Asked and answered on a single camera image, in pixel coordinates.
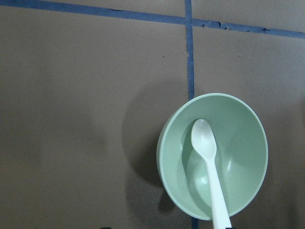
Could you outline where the white plastic spoon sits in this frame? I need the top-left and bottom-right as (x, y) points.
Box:
(191, 119), (232, 229)

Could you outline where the mint green bowl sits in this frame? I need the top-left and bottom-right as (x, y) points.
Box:
(156, 93), (268, 220)

